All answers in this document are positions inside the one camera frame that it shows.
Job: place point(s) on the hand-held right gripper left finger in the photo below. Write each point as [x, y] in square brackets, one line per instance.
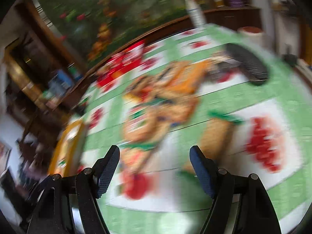
[108, 170]

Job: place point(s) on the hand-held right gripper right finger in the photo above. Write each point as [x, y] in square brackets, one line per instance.
[201, 173]

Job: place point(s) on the green-edged biscuit packet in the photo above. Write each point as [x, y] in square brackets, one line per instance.
[219, 139]

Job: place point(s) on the yellow cardboard box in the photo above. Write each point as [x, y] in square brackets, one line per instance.
[73, 139]

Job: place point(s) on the orange biscuit packet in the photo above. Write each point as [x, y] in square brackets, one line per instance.
[190, 78]

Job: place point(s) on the clear packet of dark dates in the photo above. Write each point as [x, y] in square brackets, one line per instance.
[221, 64]

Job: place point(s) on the green fruit-print tablecloth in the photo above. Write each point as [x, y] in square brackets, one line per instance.
[219, 95]

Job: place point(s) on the blue thermos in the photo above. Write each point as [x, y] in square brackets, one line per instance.
[59, 80]

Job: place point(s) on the red cardboard box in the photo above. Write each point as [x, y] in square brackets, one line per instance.
[117, 63]

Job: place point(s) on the black speckled disc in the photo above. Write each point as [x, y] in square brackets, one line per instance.
[248, 63]

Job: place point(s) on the white red-topped container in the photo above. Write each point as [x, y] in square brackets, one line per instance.
[251, 35]

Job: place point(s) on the glass-fronted artificial flower display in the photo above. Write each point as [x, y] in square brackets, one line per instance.
[109, 17]

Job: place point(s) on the low wooden side cabinet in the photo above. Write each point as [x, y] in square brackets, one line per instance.
[231, 17]

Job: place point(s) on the white spray bottle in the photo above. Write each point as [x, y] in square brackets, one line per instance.
[196, 12]

